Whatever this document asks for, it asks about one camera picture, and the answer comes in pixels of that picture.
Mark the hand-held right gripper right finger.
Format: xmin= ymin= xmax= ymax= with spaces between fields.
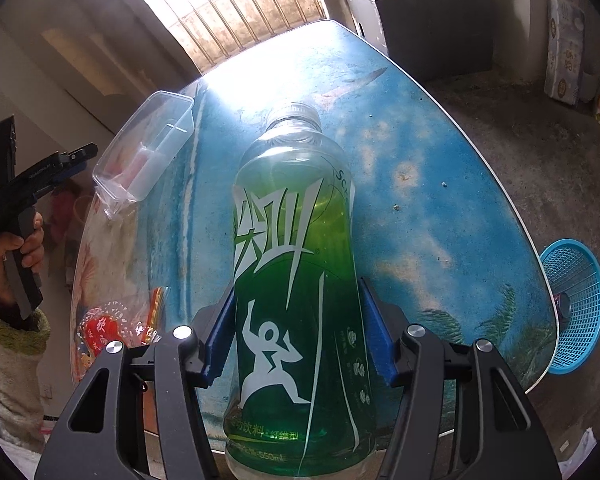
xmin=357 ymin=276 xmax=563 ymax=480

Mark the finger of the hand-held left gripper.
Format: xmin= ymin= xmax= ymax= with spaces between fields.
xmin=60 ymin=143 xmax=99 ymax=166
xmin=55 ymin=160 xmax=88 ymax=183

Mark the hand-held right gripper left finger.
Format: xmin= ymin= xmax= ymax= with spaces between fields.
xmin=34 ymin=280 xmax=238 ymax=480

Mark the clear plastic container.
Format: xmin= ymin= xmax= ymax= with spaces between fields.
xmin=92 ymin=90 xmax=196 ymax=221

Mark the clear snack bag red label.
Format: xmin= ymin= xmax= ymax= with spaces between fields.
xmin=75 ymin=285 xmax=173 ymax=361

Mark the green drink bottle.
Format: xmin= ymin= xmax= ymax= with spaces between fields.
xmin=224 ymin=101 xmax=381 ymax=480

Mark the blue mesh wastebasket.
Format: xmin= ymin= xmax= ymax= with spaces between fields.
xmin=539 ymin=239 xmax=600 ymax=376

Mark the window grille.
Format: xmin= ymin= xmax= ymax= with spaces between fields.
xmin=145 ymin=0 xmax=328 ymax=73

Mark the white crumpled plastic bag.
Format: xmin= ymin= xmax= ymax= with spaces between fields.
xmin=571 ymin=426 xmax=600 ymax=468

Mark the grey cabinet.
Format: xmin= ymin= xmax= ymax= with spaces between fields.
xmin=342 ymin=0 xmax=496 ymax=83

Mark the toilet paper pack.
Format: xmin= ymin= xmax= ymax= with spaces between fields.
xmin=544 ymin=0 xmax=586 ymax=106

